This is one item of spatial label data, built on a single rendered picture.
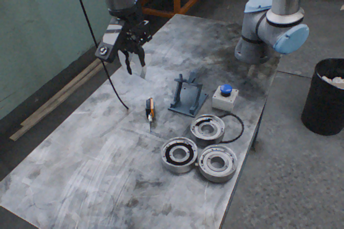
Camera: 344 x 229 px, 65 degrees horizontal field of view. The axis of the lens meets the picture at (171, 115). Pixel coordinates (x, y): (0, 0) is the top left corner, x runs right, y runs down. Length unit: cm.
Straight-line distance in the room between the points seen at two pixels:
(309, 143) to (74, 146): 156
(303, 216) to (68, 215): 127
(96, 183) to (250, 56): 76
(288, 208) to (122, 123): 111
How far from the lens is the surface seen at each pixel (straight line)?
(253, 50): 114
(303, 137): 204
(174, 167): 74
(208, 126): 85
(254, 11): 108
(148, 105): 90
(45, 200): 82
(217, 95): 92
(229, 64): 115
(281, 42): 98
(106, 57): 69
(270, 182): 175
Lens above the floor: 144
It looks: 45 degrees down
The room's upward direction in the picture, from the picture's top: 4 degrees counter-clockwise
